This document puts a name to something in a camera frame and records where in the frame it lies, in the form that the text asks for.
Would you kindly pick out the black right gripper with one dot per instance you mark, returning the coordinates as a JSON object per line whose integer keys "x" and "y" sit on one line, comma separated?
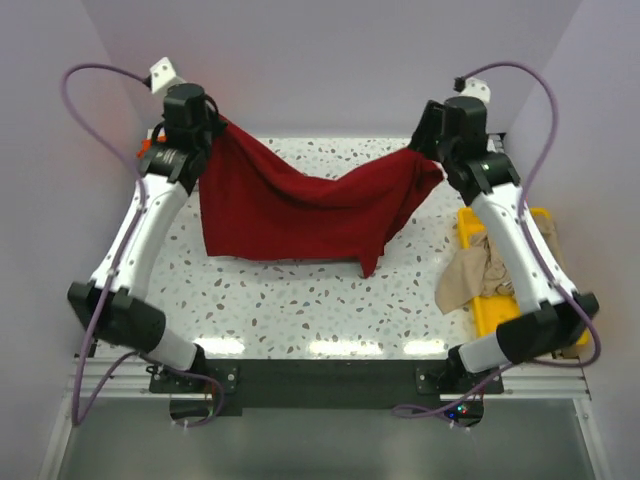
{"x": 432, "y": 120}

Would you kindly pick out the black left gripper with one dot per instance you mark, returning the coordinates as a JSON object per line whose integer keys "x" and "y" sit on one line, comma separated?
{"x": 217, "y": 125}

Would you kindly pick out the dark red t-shirt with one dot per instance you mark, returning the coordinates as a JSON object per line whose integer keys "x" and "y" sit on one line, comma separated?
{"x": 257, "y": 207}

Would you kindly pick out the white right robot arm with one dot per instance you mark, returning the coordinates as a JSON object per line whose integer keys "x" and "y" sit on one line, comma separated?
{"x": 553, "y": 313}

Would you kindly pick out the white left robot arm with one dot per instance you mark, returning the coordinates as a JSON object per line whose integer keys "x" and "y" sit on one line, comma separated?
{"x": 112, "y": 305}

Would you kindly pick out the beige t-shirt in bin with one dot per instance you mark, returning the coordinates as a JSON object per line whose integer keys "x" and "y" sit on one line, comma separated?
{"x": 475, "y": 271}

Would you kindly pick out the yellow plastic bin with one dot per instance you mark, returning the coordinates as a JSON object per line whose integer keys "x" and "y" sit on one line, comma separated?
{"x": 488, "y": 312}

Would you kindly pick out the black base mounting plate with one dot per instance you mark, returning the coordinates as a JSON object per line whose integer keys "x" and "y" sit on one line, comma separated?
{"x": 262, "y": 396}

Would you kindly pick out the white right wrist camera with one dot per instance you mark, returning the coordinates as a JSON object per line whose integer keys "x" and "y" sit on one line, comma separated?
{"x": 473, "y": 87}

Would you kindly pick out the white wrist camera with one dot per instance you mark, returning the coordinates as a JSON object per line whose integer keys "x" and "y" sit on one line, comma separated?
{"x": 473, "y": 87}
{"x": 162, "y": 76}

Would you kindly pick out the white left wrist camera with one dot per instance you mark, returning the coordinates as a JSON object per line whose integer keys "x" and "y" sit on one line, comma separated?
{"x": 162, "y": 76}

